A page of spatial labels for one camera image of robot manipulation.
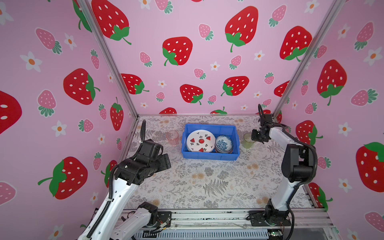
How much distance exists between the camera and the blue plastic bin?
3.06 ft

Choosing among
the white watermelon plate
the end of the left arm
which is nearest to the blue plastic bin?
the white watermelon plate

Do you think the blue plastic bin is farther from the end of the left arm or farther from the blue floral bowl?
the end of the left arm

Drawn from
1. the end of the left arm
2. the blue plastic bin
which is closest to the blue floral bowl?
the blue plastic bin

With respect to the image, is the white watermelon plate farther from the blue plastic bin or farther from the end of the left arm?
the end of the left arm

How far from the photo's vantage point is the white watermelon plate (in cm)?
99

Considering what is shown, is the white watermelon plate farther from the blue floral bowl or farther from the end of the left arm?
the end of the left arm
